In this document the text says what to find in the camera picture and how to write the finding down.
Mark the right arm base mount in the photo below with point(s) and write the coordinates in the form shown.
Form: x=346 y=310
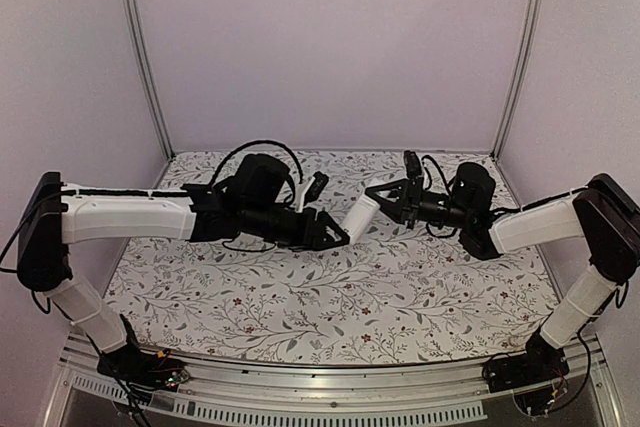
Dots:
x=504 y=372

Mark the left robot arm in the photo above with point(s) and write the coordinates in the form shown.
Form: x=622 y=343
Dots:
x=259 y=199

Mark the front aluminium rail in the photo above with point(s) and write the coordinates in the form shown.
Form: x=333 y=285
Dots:
x=232 y=392

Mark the floral patterned table mat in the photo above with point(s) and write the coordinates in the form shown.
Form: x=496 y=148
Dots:
x=399 y=295

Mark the right aluminium frame post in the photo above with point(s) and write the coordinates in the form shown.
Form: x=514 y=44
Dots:
x=525 y=47

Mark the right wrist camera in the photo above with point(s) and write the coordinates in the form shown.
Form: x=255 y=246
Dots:
x=413 y=165

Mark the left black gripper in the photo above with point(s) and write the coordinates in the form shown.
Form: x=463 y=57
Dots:
x=316 y=241

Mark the white remote control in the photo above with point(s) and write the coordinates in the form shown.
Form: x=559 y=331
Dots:
x=359 y=217

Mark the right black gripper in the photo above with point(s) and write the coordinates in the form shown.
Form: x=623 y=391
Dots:
x=410 y=203

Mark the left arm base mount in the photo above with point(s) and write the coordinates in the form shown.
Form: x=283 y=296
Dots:
x=157 y=371

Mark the left aluminium frame post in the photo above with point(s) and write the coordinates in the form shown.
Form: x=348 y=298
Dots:
x=143 y=64

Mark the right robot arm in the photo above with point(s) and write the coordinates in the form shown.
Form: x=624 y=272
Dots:
x=600 y=212

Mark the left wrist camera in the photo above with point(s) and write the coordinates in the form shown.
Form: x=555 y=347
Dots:
x=318 y=183

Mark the aluminium frame post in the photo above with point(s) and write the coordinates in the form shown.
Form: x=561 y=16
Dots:
x=525 y=47
x=143 y=64

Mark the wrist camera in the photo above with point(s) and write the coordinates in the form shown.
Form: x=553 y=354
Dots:
x=413 y=165
x=318 y=183

